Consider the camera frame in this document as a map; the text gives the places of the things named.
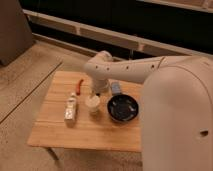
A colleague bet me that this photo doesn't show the cream ceramic cup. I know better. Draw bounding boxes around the cream ceramic cup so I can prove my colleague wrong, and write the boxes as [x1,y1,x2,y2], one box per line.
[85,95,100,114]

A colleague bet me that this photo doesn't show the blue sponge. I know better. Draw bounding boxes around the blue sponge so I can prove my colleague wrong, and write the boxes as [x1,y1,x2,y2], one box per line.
[111,82,121,95]

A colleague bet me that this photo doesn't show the wooden table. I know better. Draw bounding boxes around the wooden table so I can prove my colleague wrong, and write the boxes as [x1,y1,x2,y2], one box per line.
[27,71,142,152]

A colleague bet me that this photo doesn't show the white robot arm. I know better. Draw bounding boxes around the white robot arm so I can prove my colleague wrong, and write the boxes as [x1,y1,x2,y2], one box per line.
[84,51,213,171]

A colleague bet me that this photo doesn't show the brown cabinet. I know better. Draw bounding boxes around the brown cabinet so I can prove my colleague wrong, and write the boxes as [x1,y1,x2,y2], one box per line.
[0,0,35,66]

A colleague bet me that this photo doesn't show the dark ceramic bowl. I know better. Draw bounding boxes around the dark ceramic bowl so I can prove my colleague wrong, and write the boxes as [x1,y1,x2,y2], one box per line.
[107,94,139,122]

